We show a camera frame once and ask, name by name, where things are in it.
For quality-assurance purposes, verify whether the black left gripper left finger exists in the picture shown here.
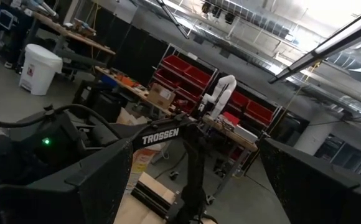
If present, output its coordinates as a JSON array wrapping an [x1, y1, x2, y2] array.
[[0, 139, 134, 224]]

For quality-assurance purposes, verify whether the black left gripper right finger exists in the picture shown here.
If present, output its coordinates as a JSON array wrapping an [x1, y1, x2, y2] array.
[[260, 138, 361, 224]]

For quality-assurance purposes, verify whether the white box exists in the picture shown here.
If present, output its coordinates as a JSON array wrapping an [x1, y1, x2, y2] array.
[[232, 123, 260, 144]]

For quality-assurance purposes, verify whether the black storage crate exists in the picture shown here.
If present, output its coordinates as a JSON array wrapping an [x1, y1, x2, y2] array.
[[72, 80, 128, 123]]

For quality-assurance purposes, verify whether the narrow red bin rack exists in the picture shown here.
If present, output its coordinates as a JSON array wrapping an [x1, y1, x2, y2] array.
[[227, 88, 283, 133]]

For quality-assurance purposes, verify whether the red box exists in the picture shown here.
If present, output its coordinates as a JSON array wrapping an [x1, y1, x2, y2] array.
[[221, 111, 241, 127]]

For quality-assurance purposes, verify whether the blue bin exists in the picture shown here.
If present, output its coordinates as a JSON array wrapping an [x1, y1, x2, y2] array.
[[100, 73, 120, 88]]

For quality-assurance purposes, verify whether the long wooden workbench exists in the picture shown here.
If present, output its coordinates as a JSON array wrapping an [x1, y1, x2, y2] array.
[[95, 65, 260, 154]]

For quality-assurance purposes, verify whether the white trash bin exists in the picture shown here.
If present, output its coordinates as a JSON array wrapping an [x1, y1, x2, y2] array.
[[18, 43, 64, 96]]

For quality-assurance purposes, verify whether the orange tool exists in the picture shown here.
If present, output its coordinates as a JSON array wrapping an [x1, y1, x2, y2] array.
[[114, 73, 139, 88]]

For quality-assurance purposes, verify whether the cardboard box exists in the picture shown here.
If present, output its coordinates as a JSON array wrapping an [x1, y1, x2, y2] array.
[[146, 82, 177, 110]]

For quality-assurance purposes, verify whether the overhead beam with light strip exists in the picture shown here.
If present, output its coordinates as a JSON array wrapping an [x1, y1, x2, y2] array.
[[267, 2, 361, 85]]

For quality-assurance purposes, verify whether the person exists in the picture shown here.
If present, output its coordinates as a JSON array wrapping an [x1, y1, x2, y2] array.
[[0, 0, 37, 70]]

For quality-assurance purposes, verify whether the black partition panel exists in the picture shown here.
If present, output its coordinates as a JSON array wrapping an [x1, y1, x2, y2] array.
[[91, 4, 171, 90]]

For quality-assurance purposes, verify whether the wide red bin rack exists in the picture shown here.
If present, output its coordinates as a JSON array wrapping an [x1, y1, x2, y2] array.
[[151, 43, 220, 114]]

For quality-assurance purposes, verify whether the tablet screen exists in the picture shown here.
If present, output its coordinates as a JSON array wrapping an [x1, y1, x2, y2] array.
[[0, 8, 16, 31]]

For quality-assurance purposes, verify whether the ceiling spotlight row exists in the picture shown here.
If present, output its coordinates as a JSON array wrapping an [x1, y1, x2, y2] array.
[[200, 0, 292, 40]]

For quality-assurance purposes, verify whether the black overhead rig beam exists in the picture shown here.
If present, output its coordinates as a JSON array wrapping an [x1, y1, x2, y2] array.
[[155, 0, 191, 40]]

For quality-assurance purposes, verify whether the black aluminium table frame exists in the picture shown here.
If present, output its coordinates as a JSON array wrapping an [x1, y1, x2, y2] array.
[[130, 179, 184, 220]]

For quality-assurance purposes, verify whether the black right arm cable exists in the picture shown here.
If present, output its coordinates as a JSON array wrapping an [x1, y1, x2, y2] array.
[[0, 103, 123, 139]]

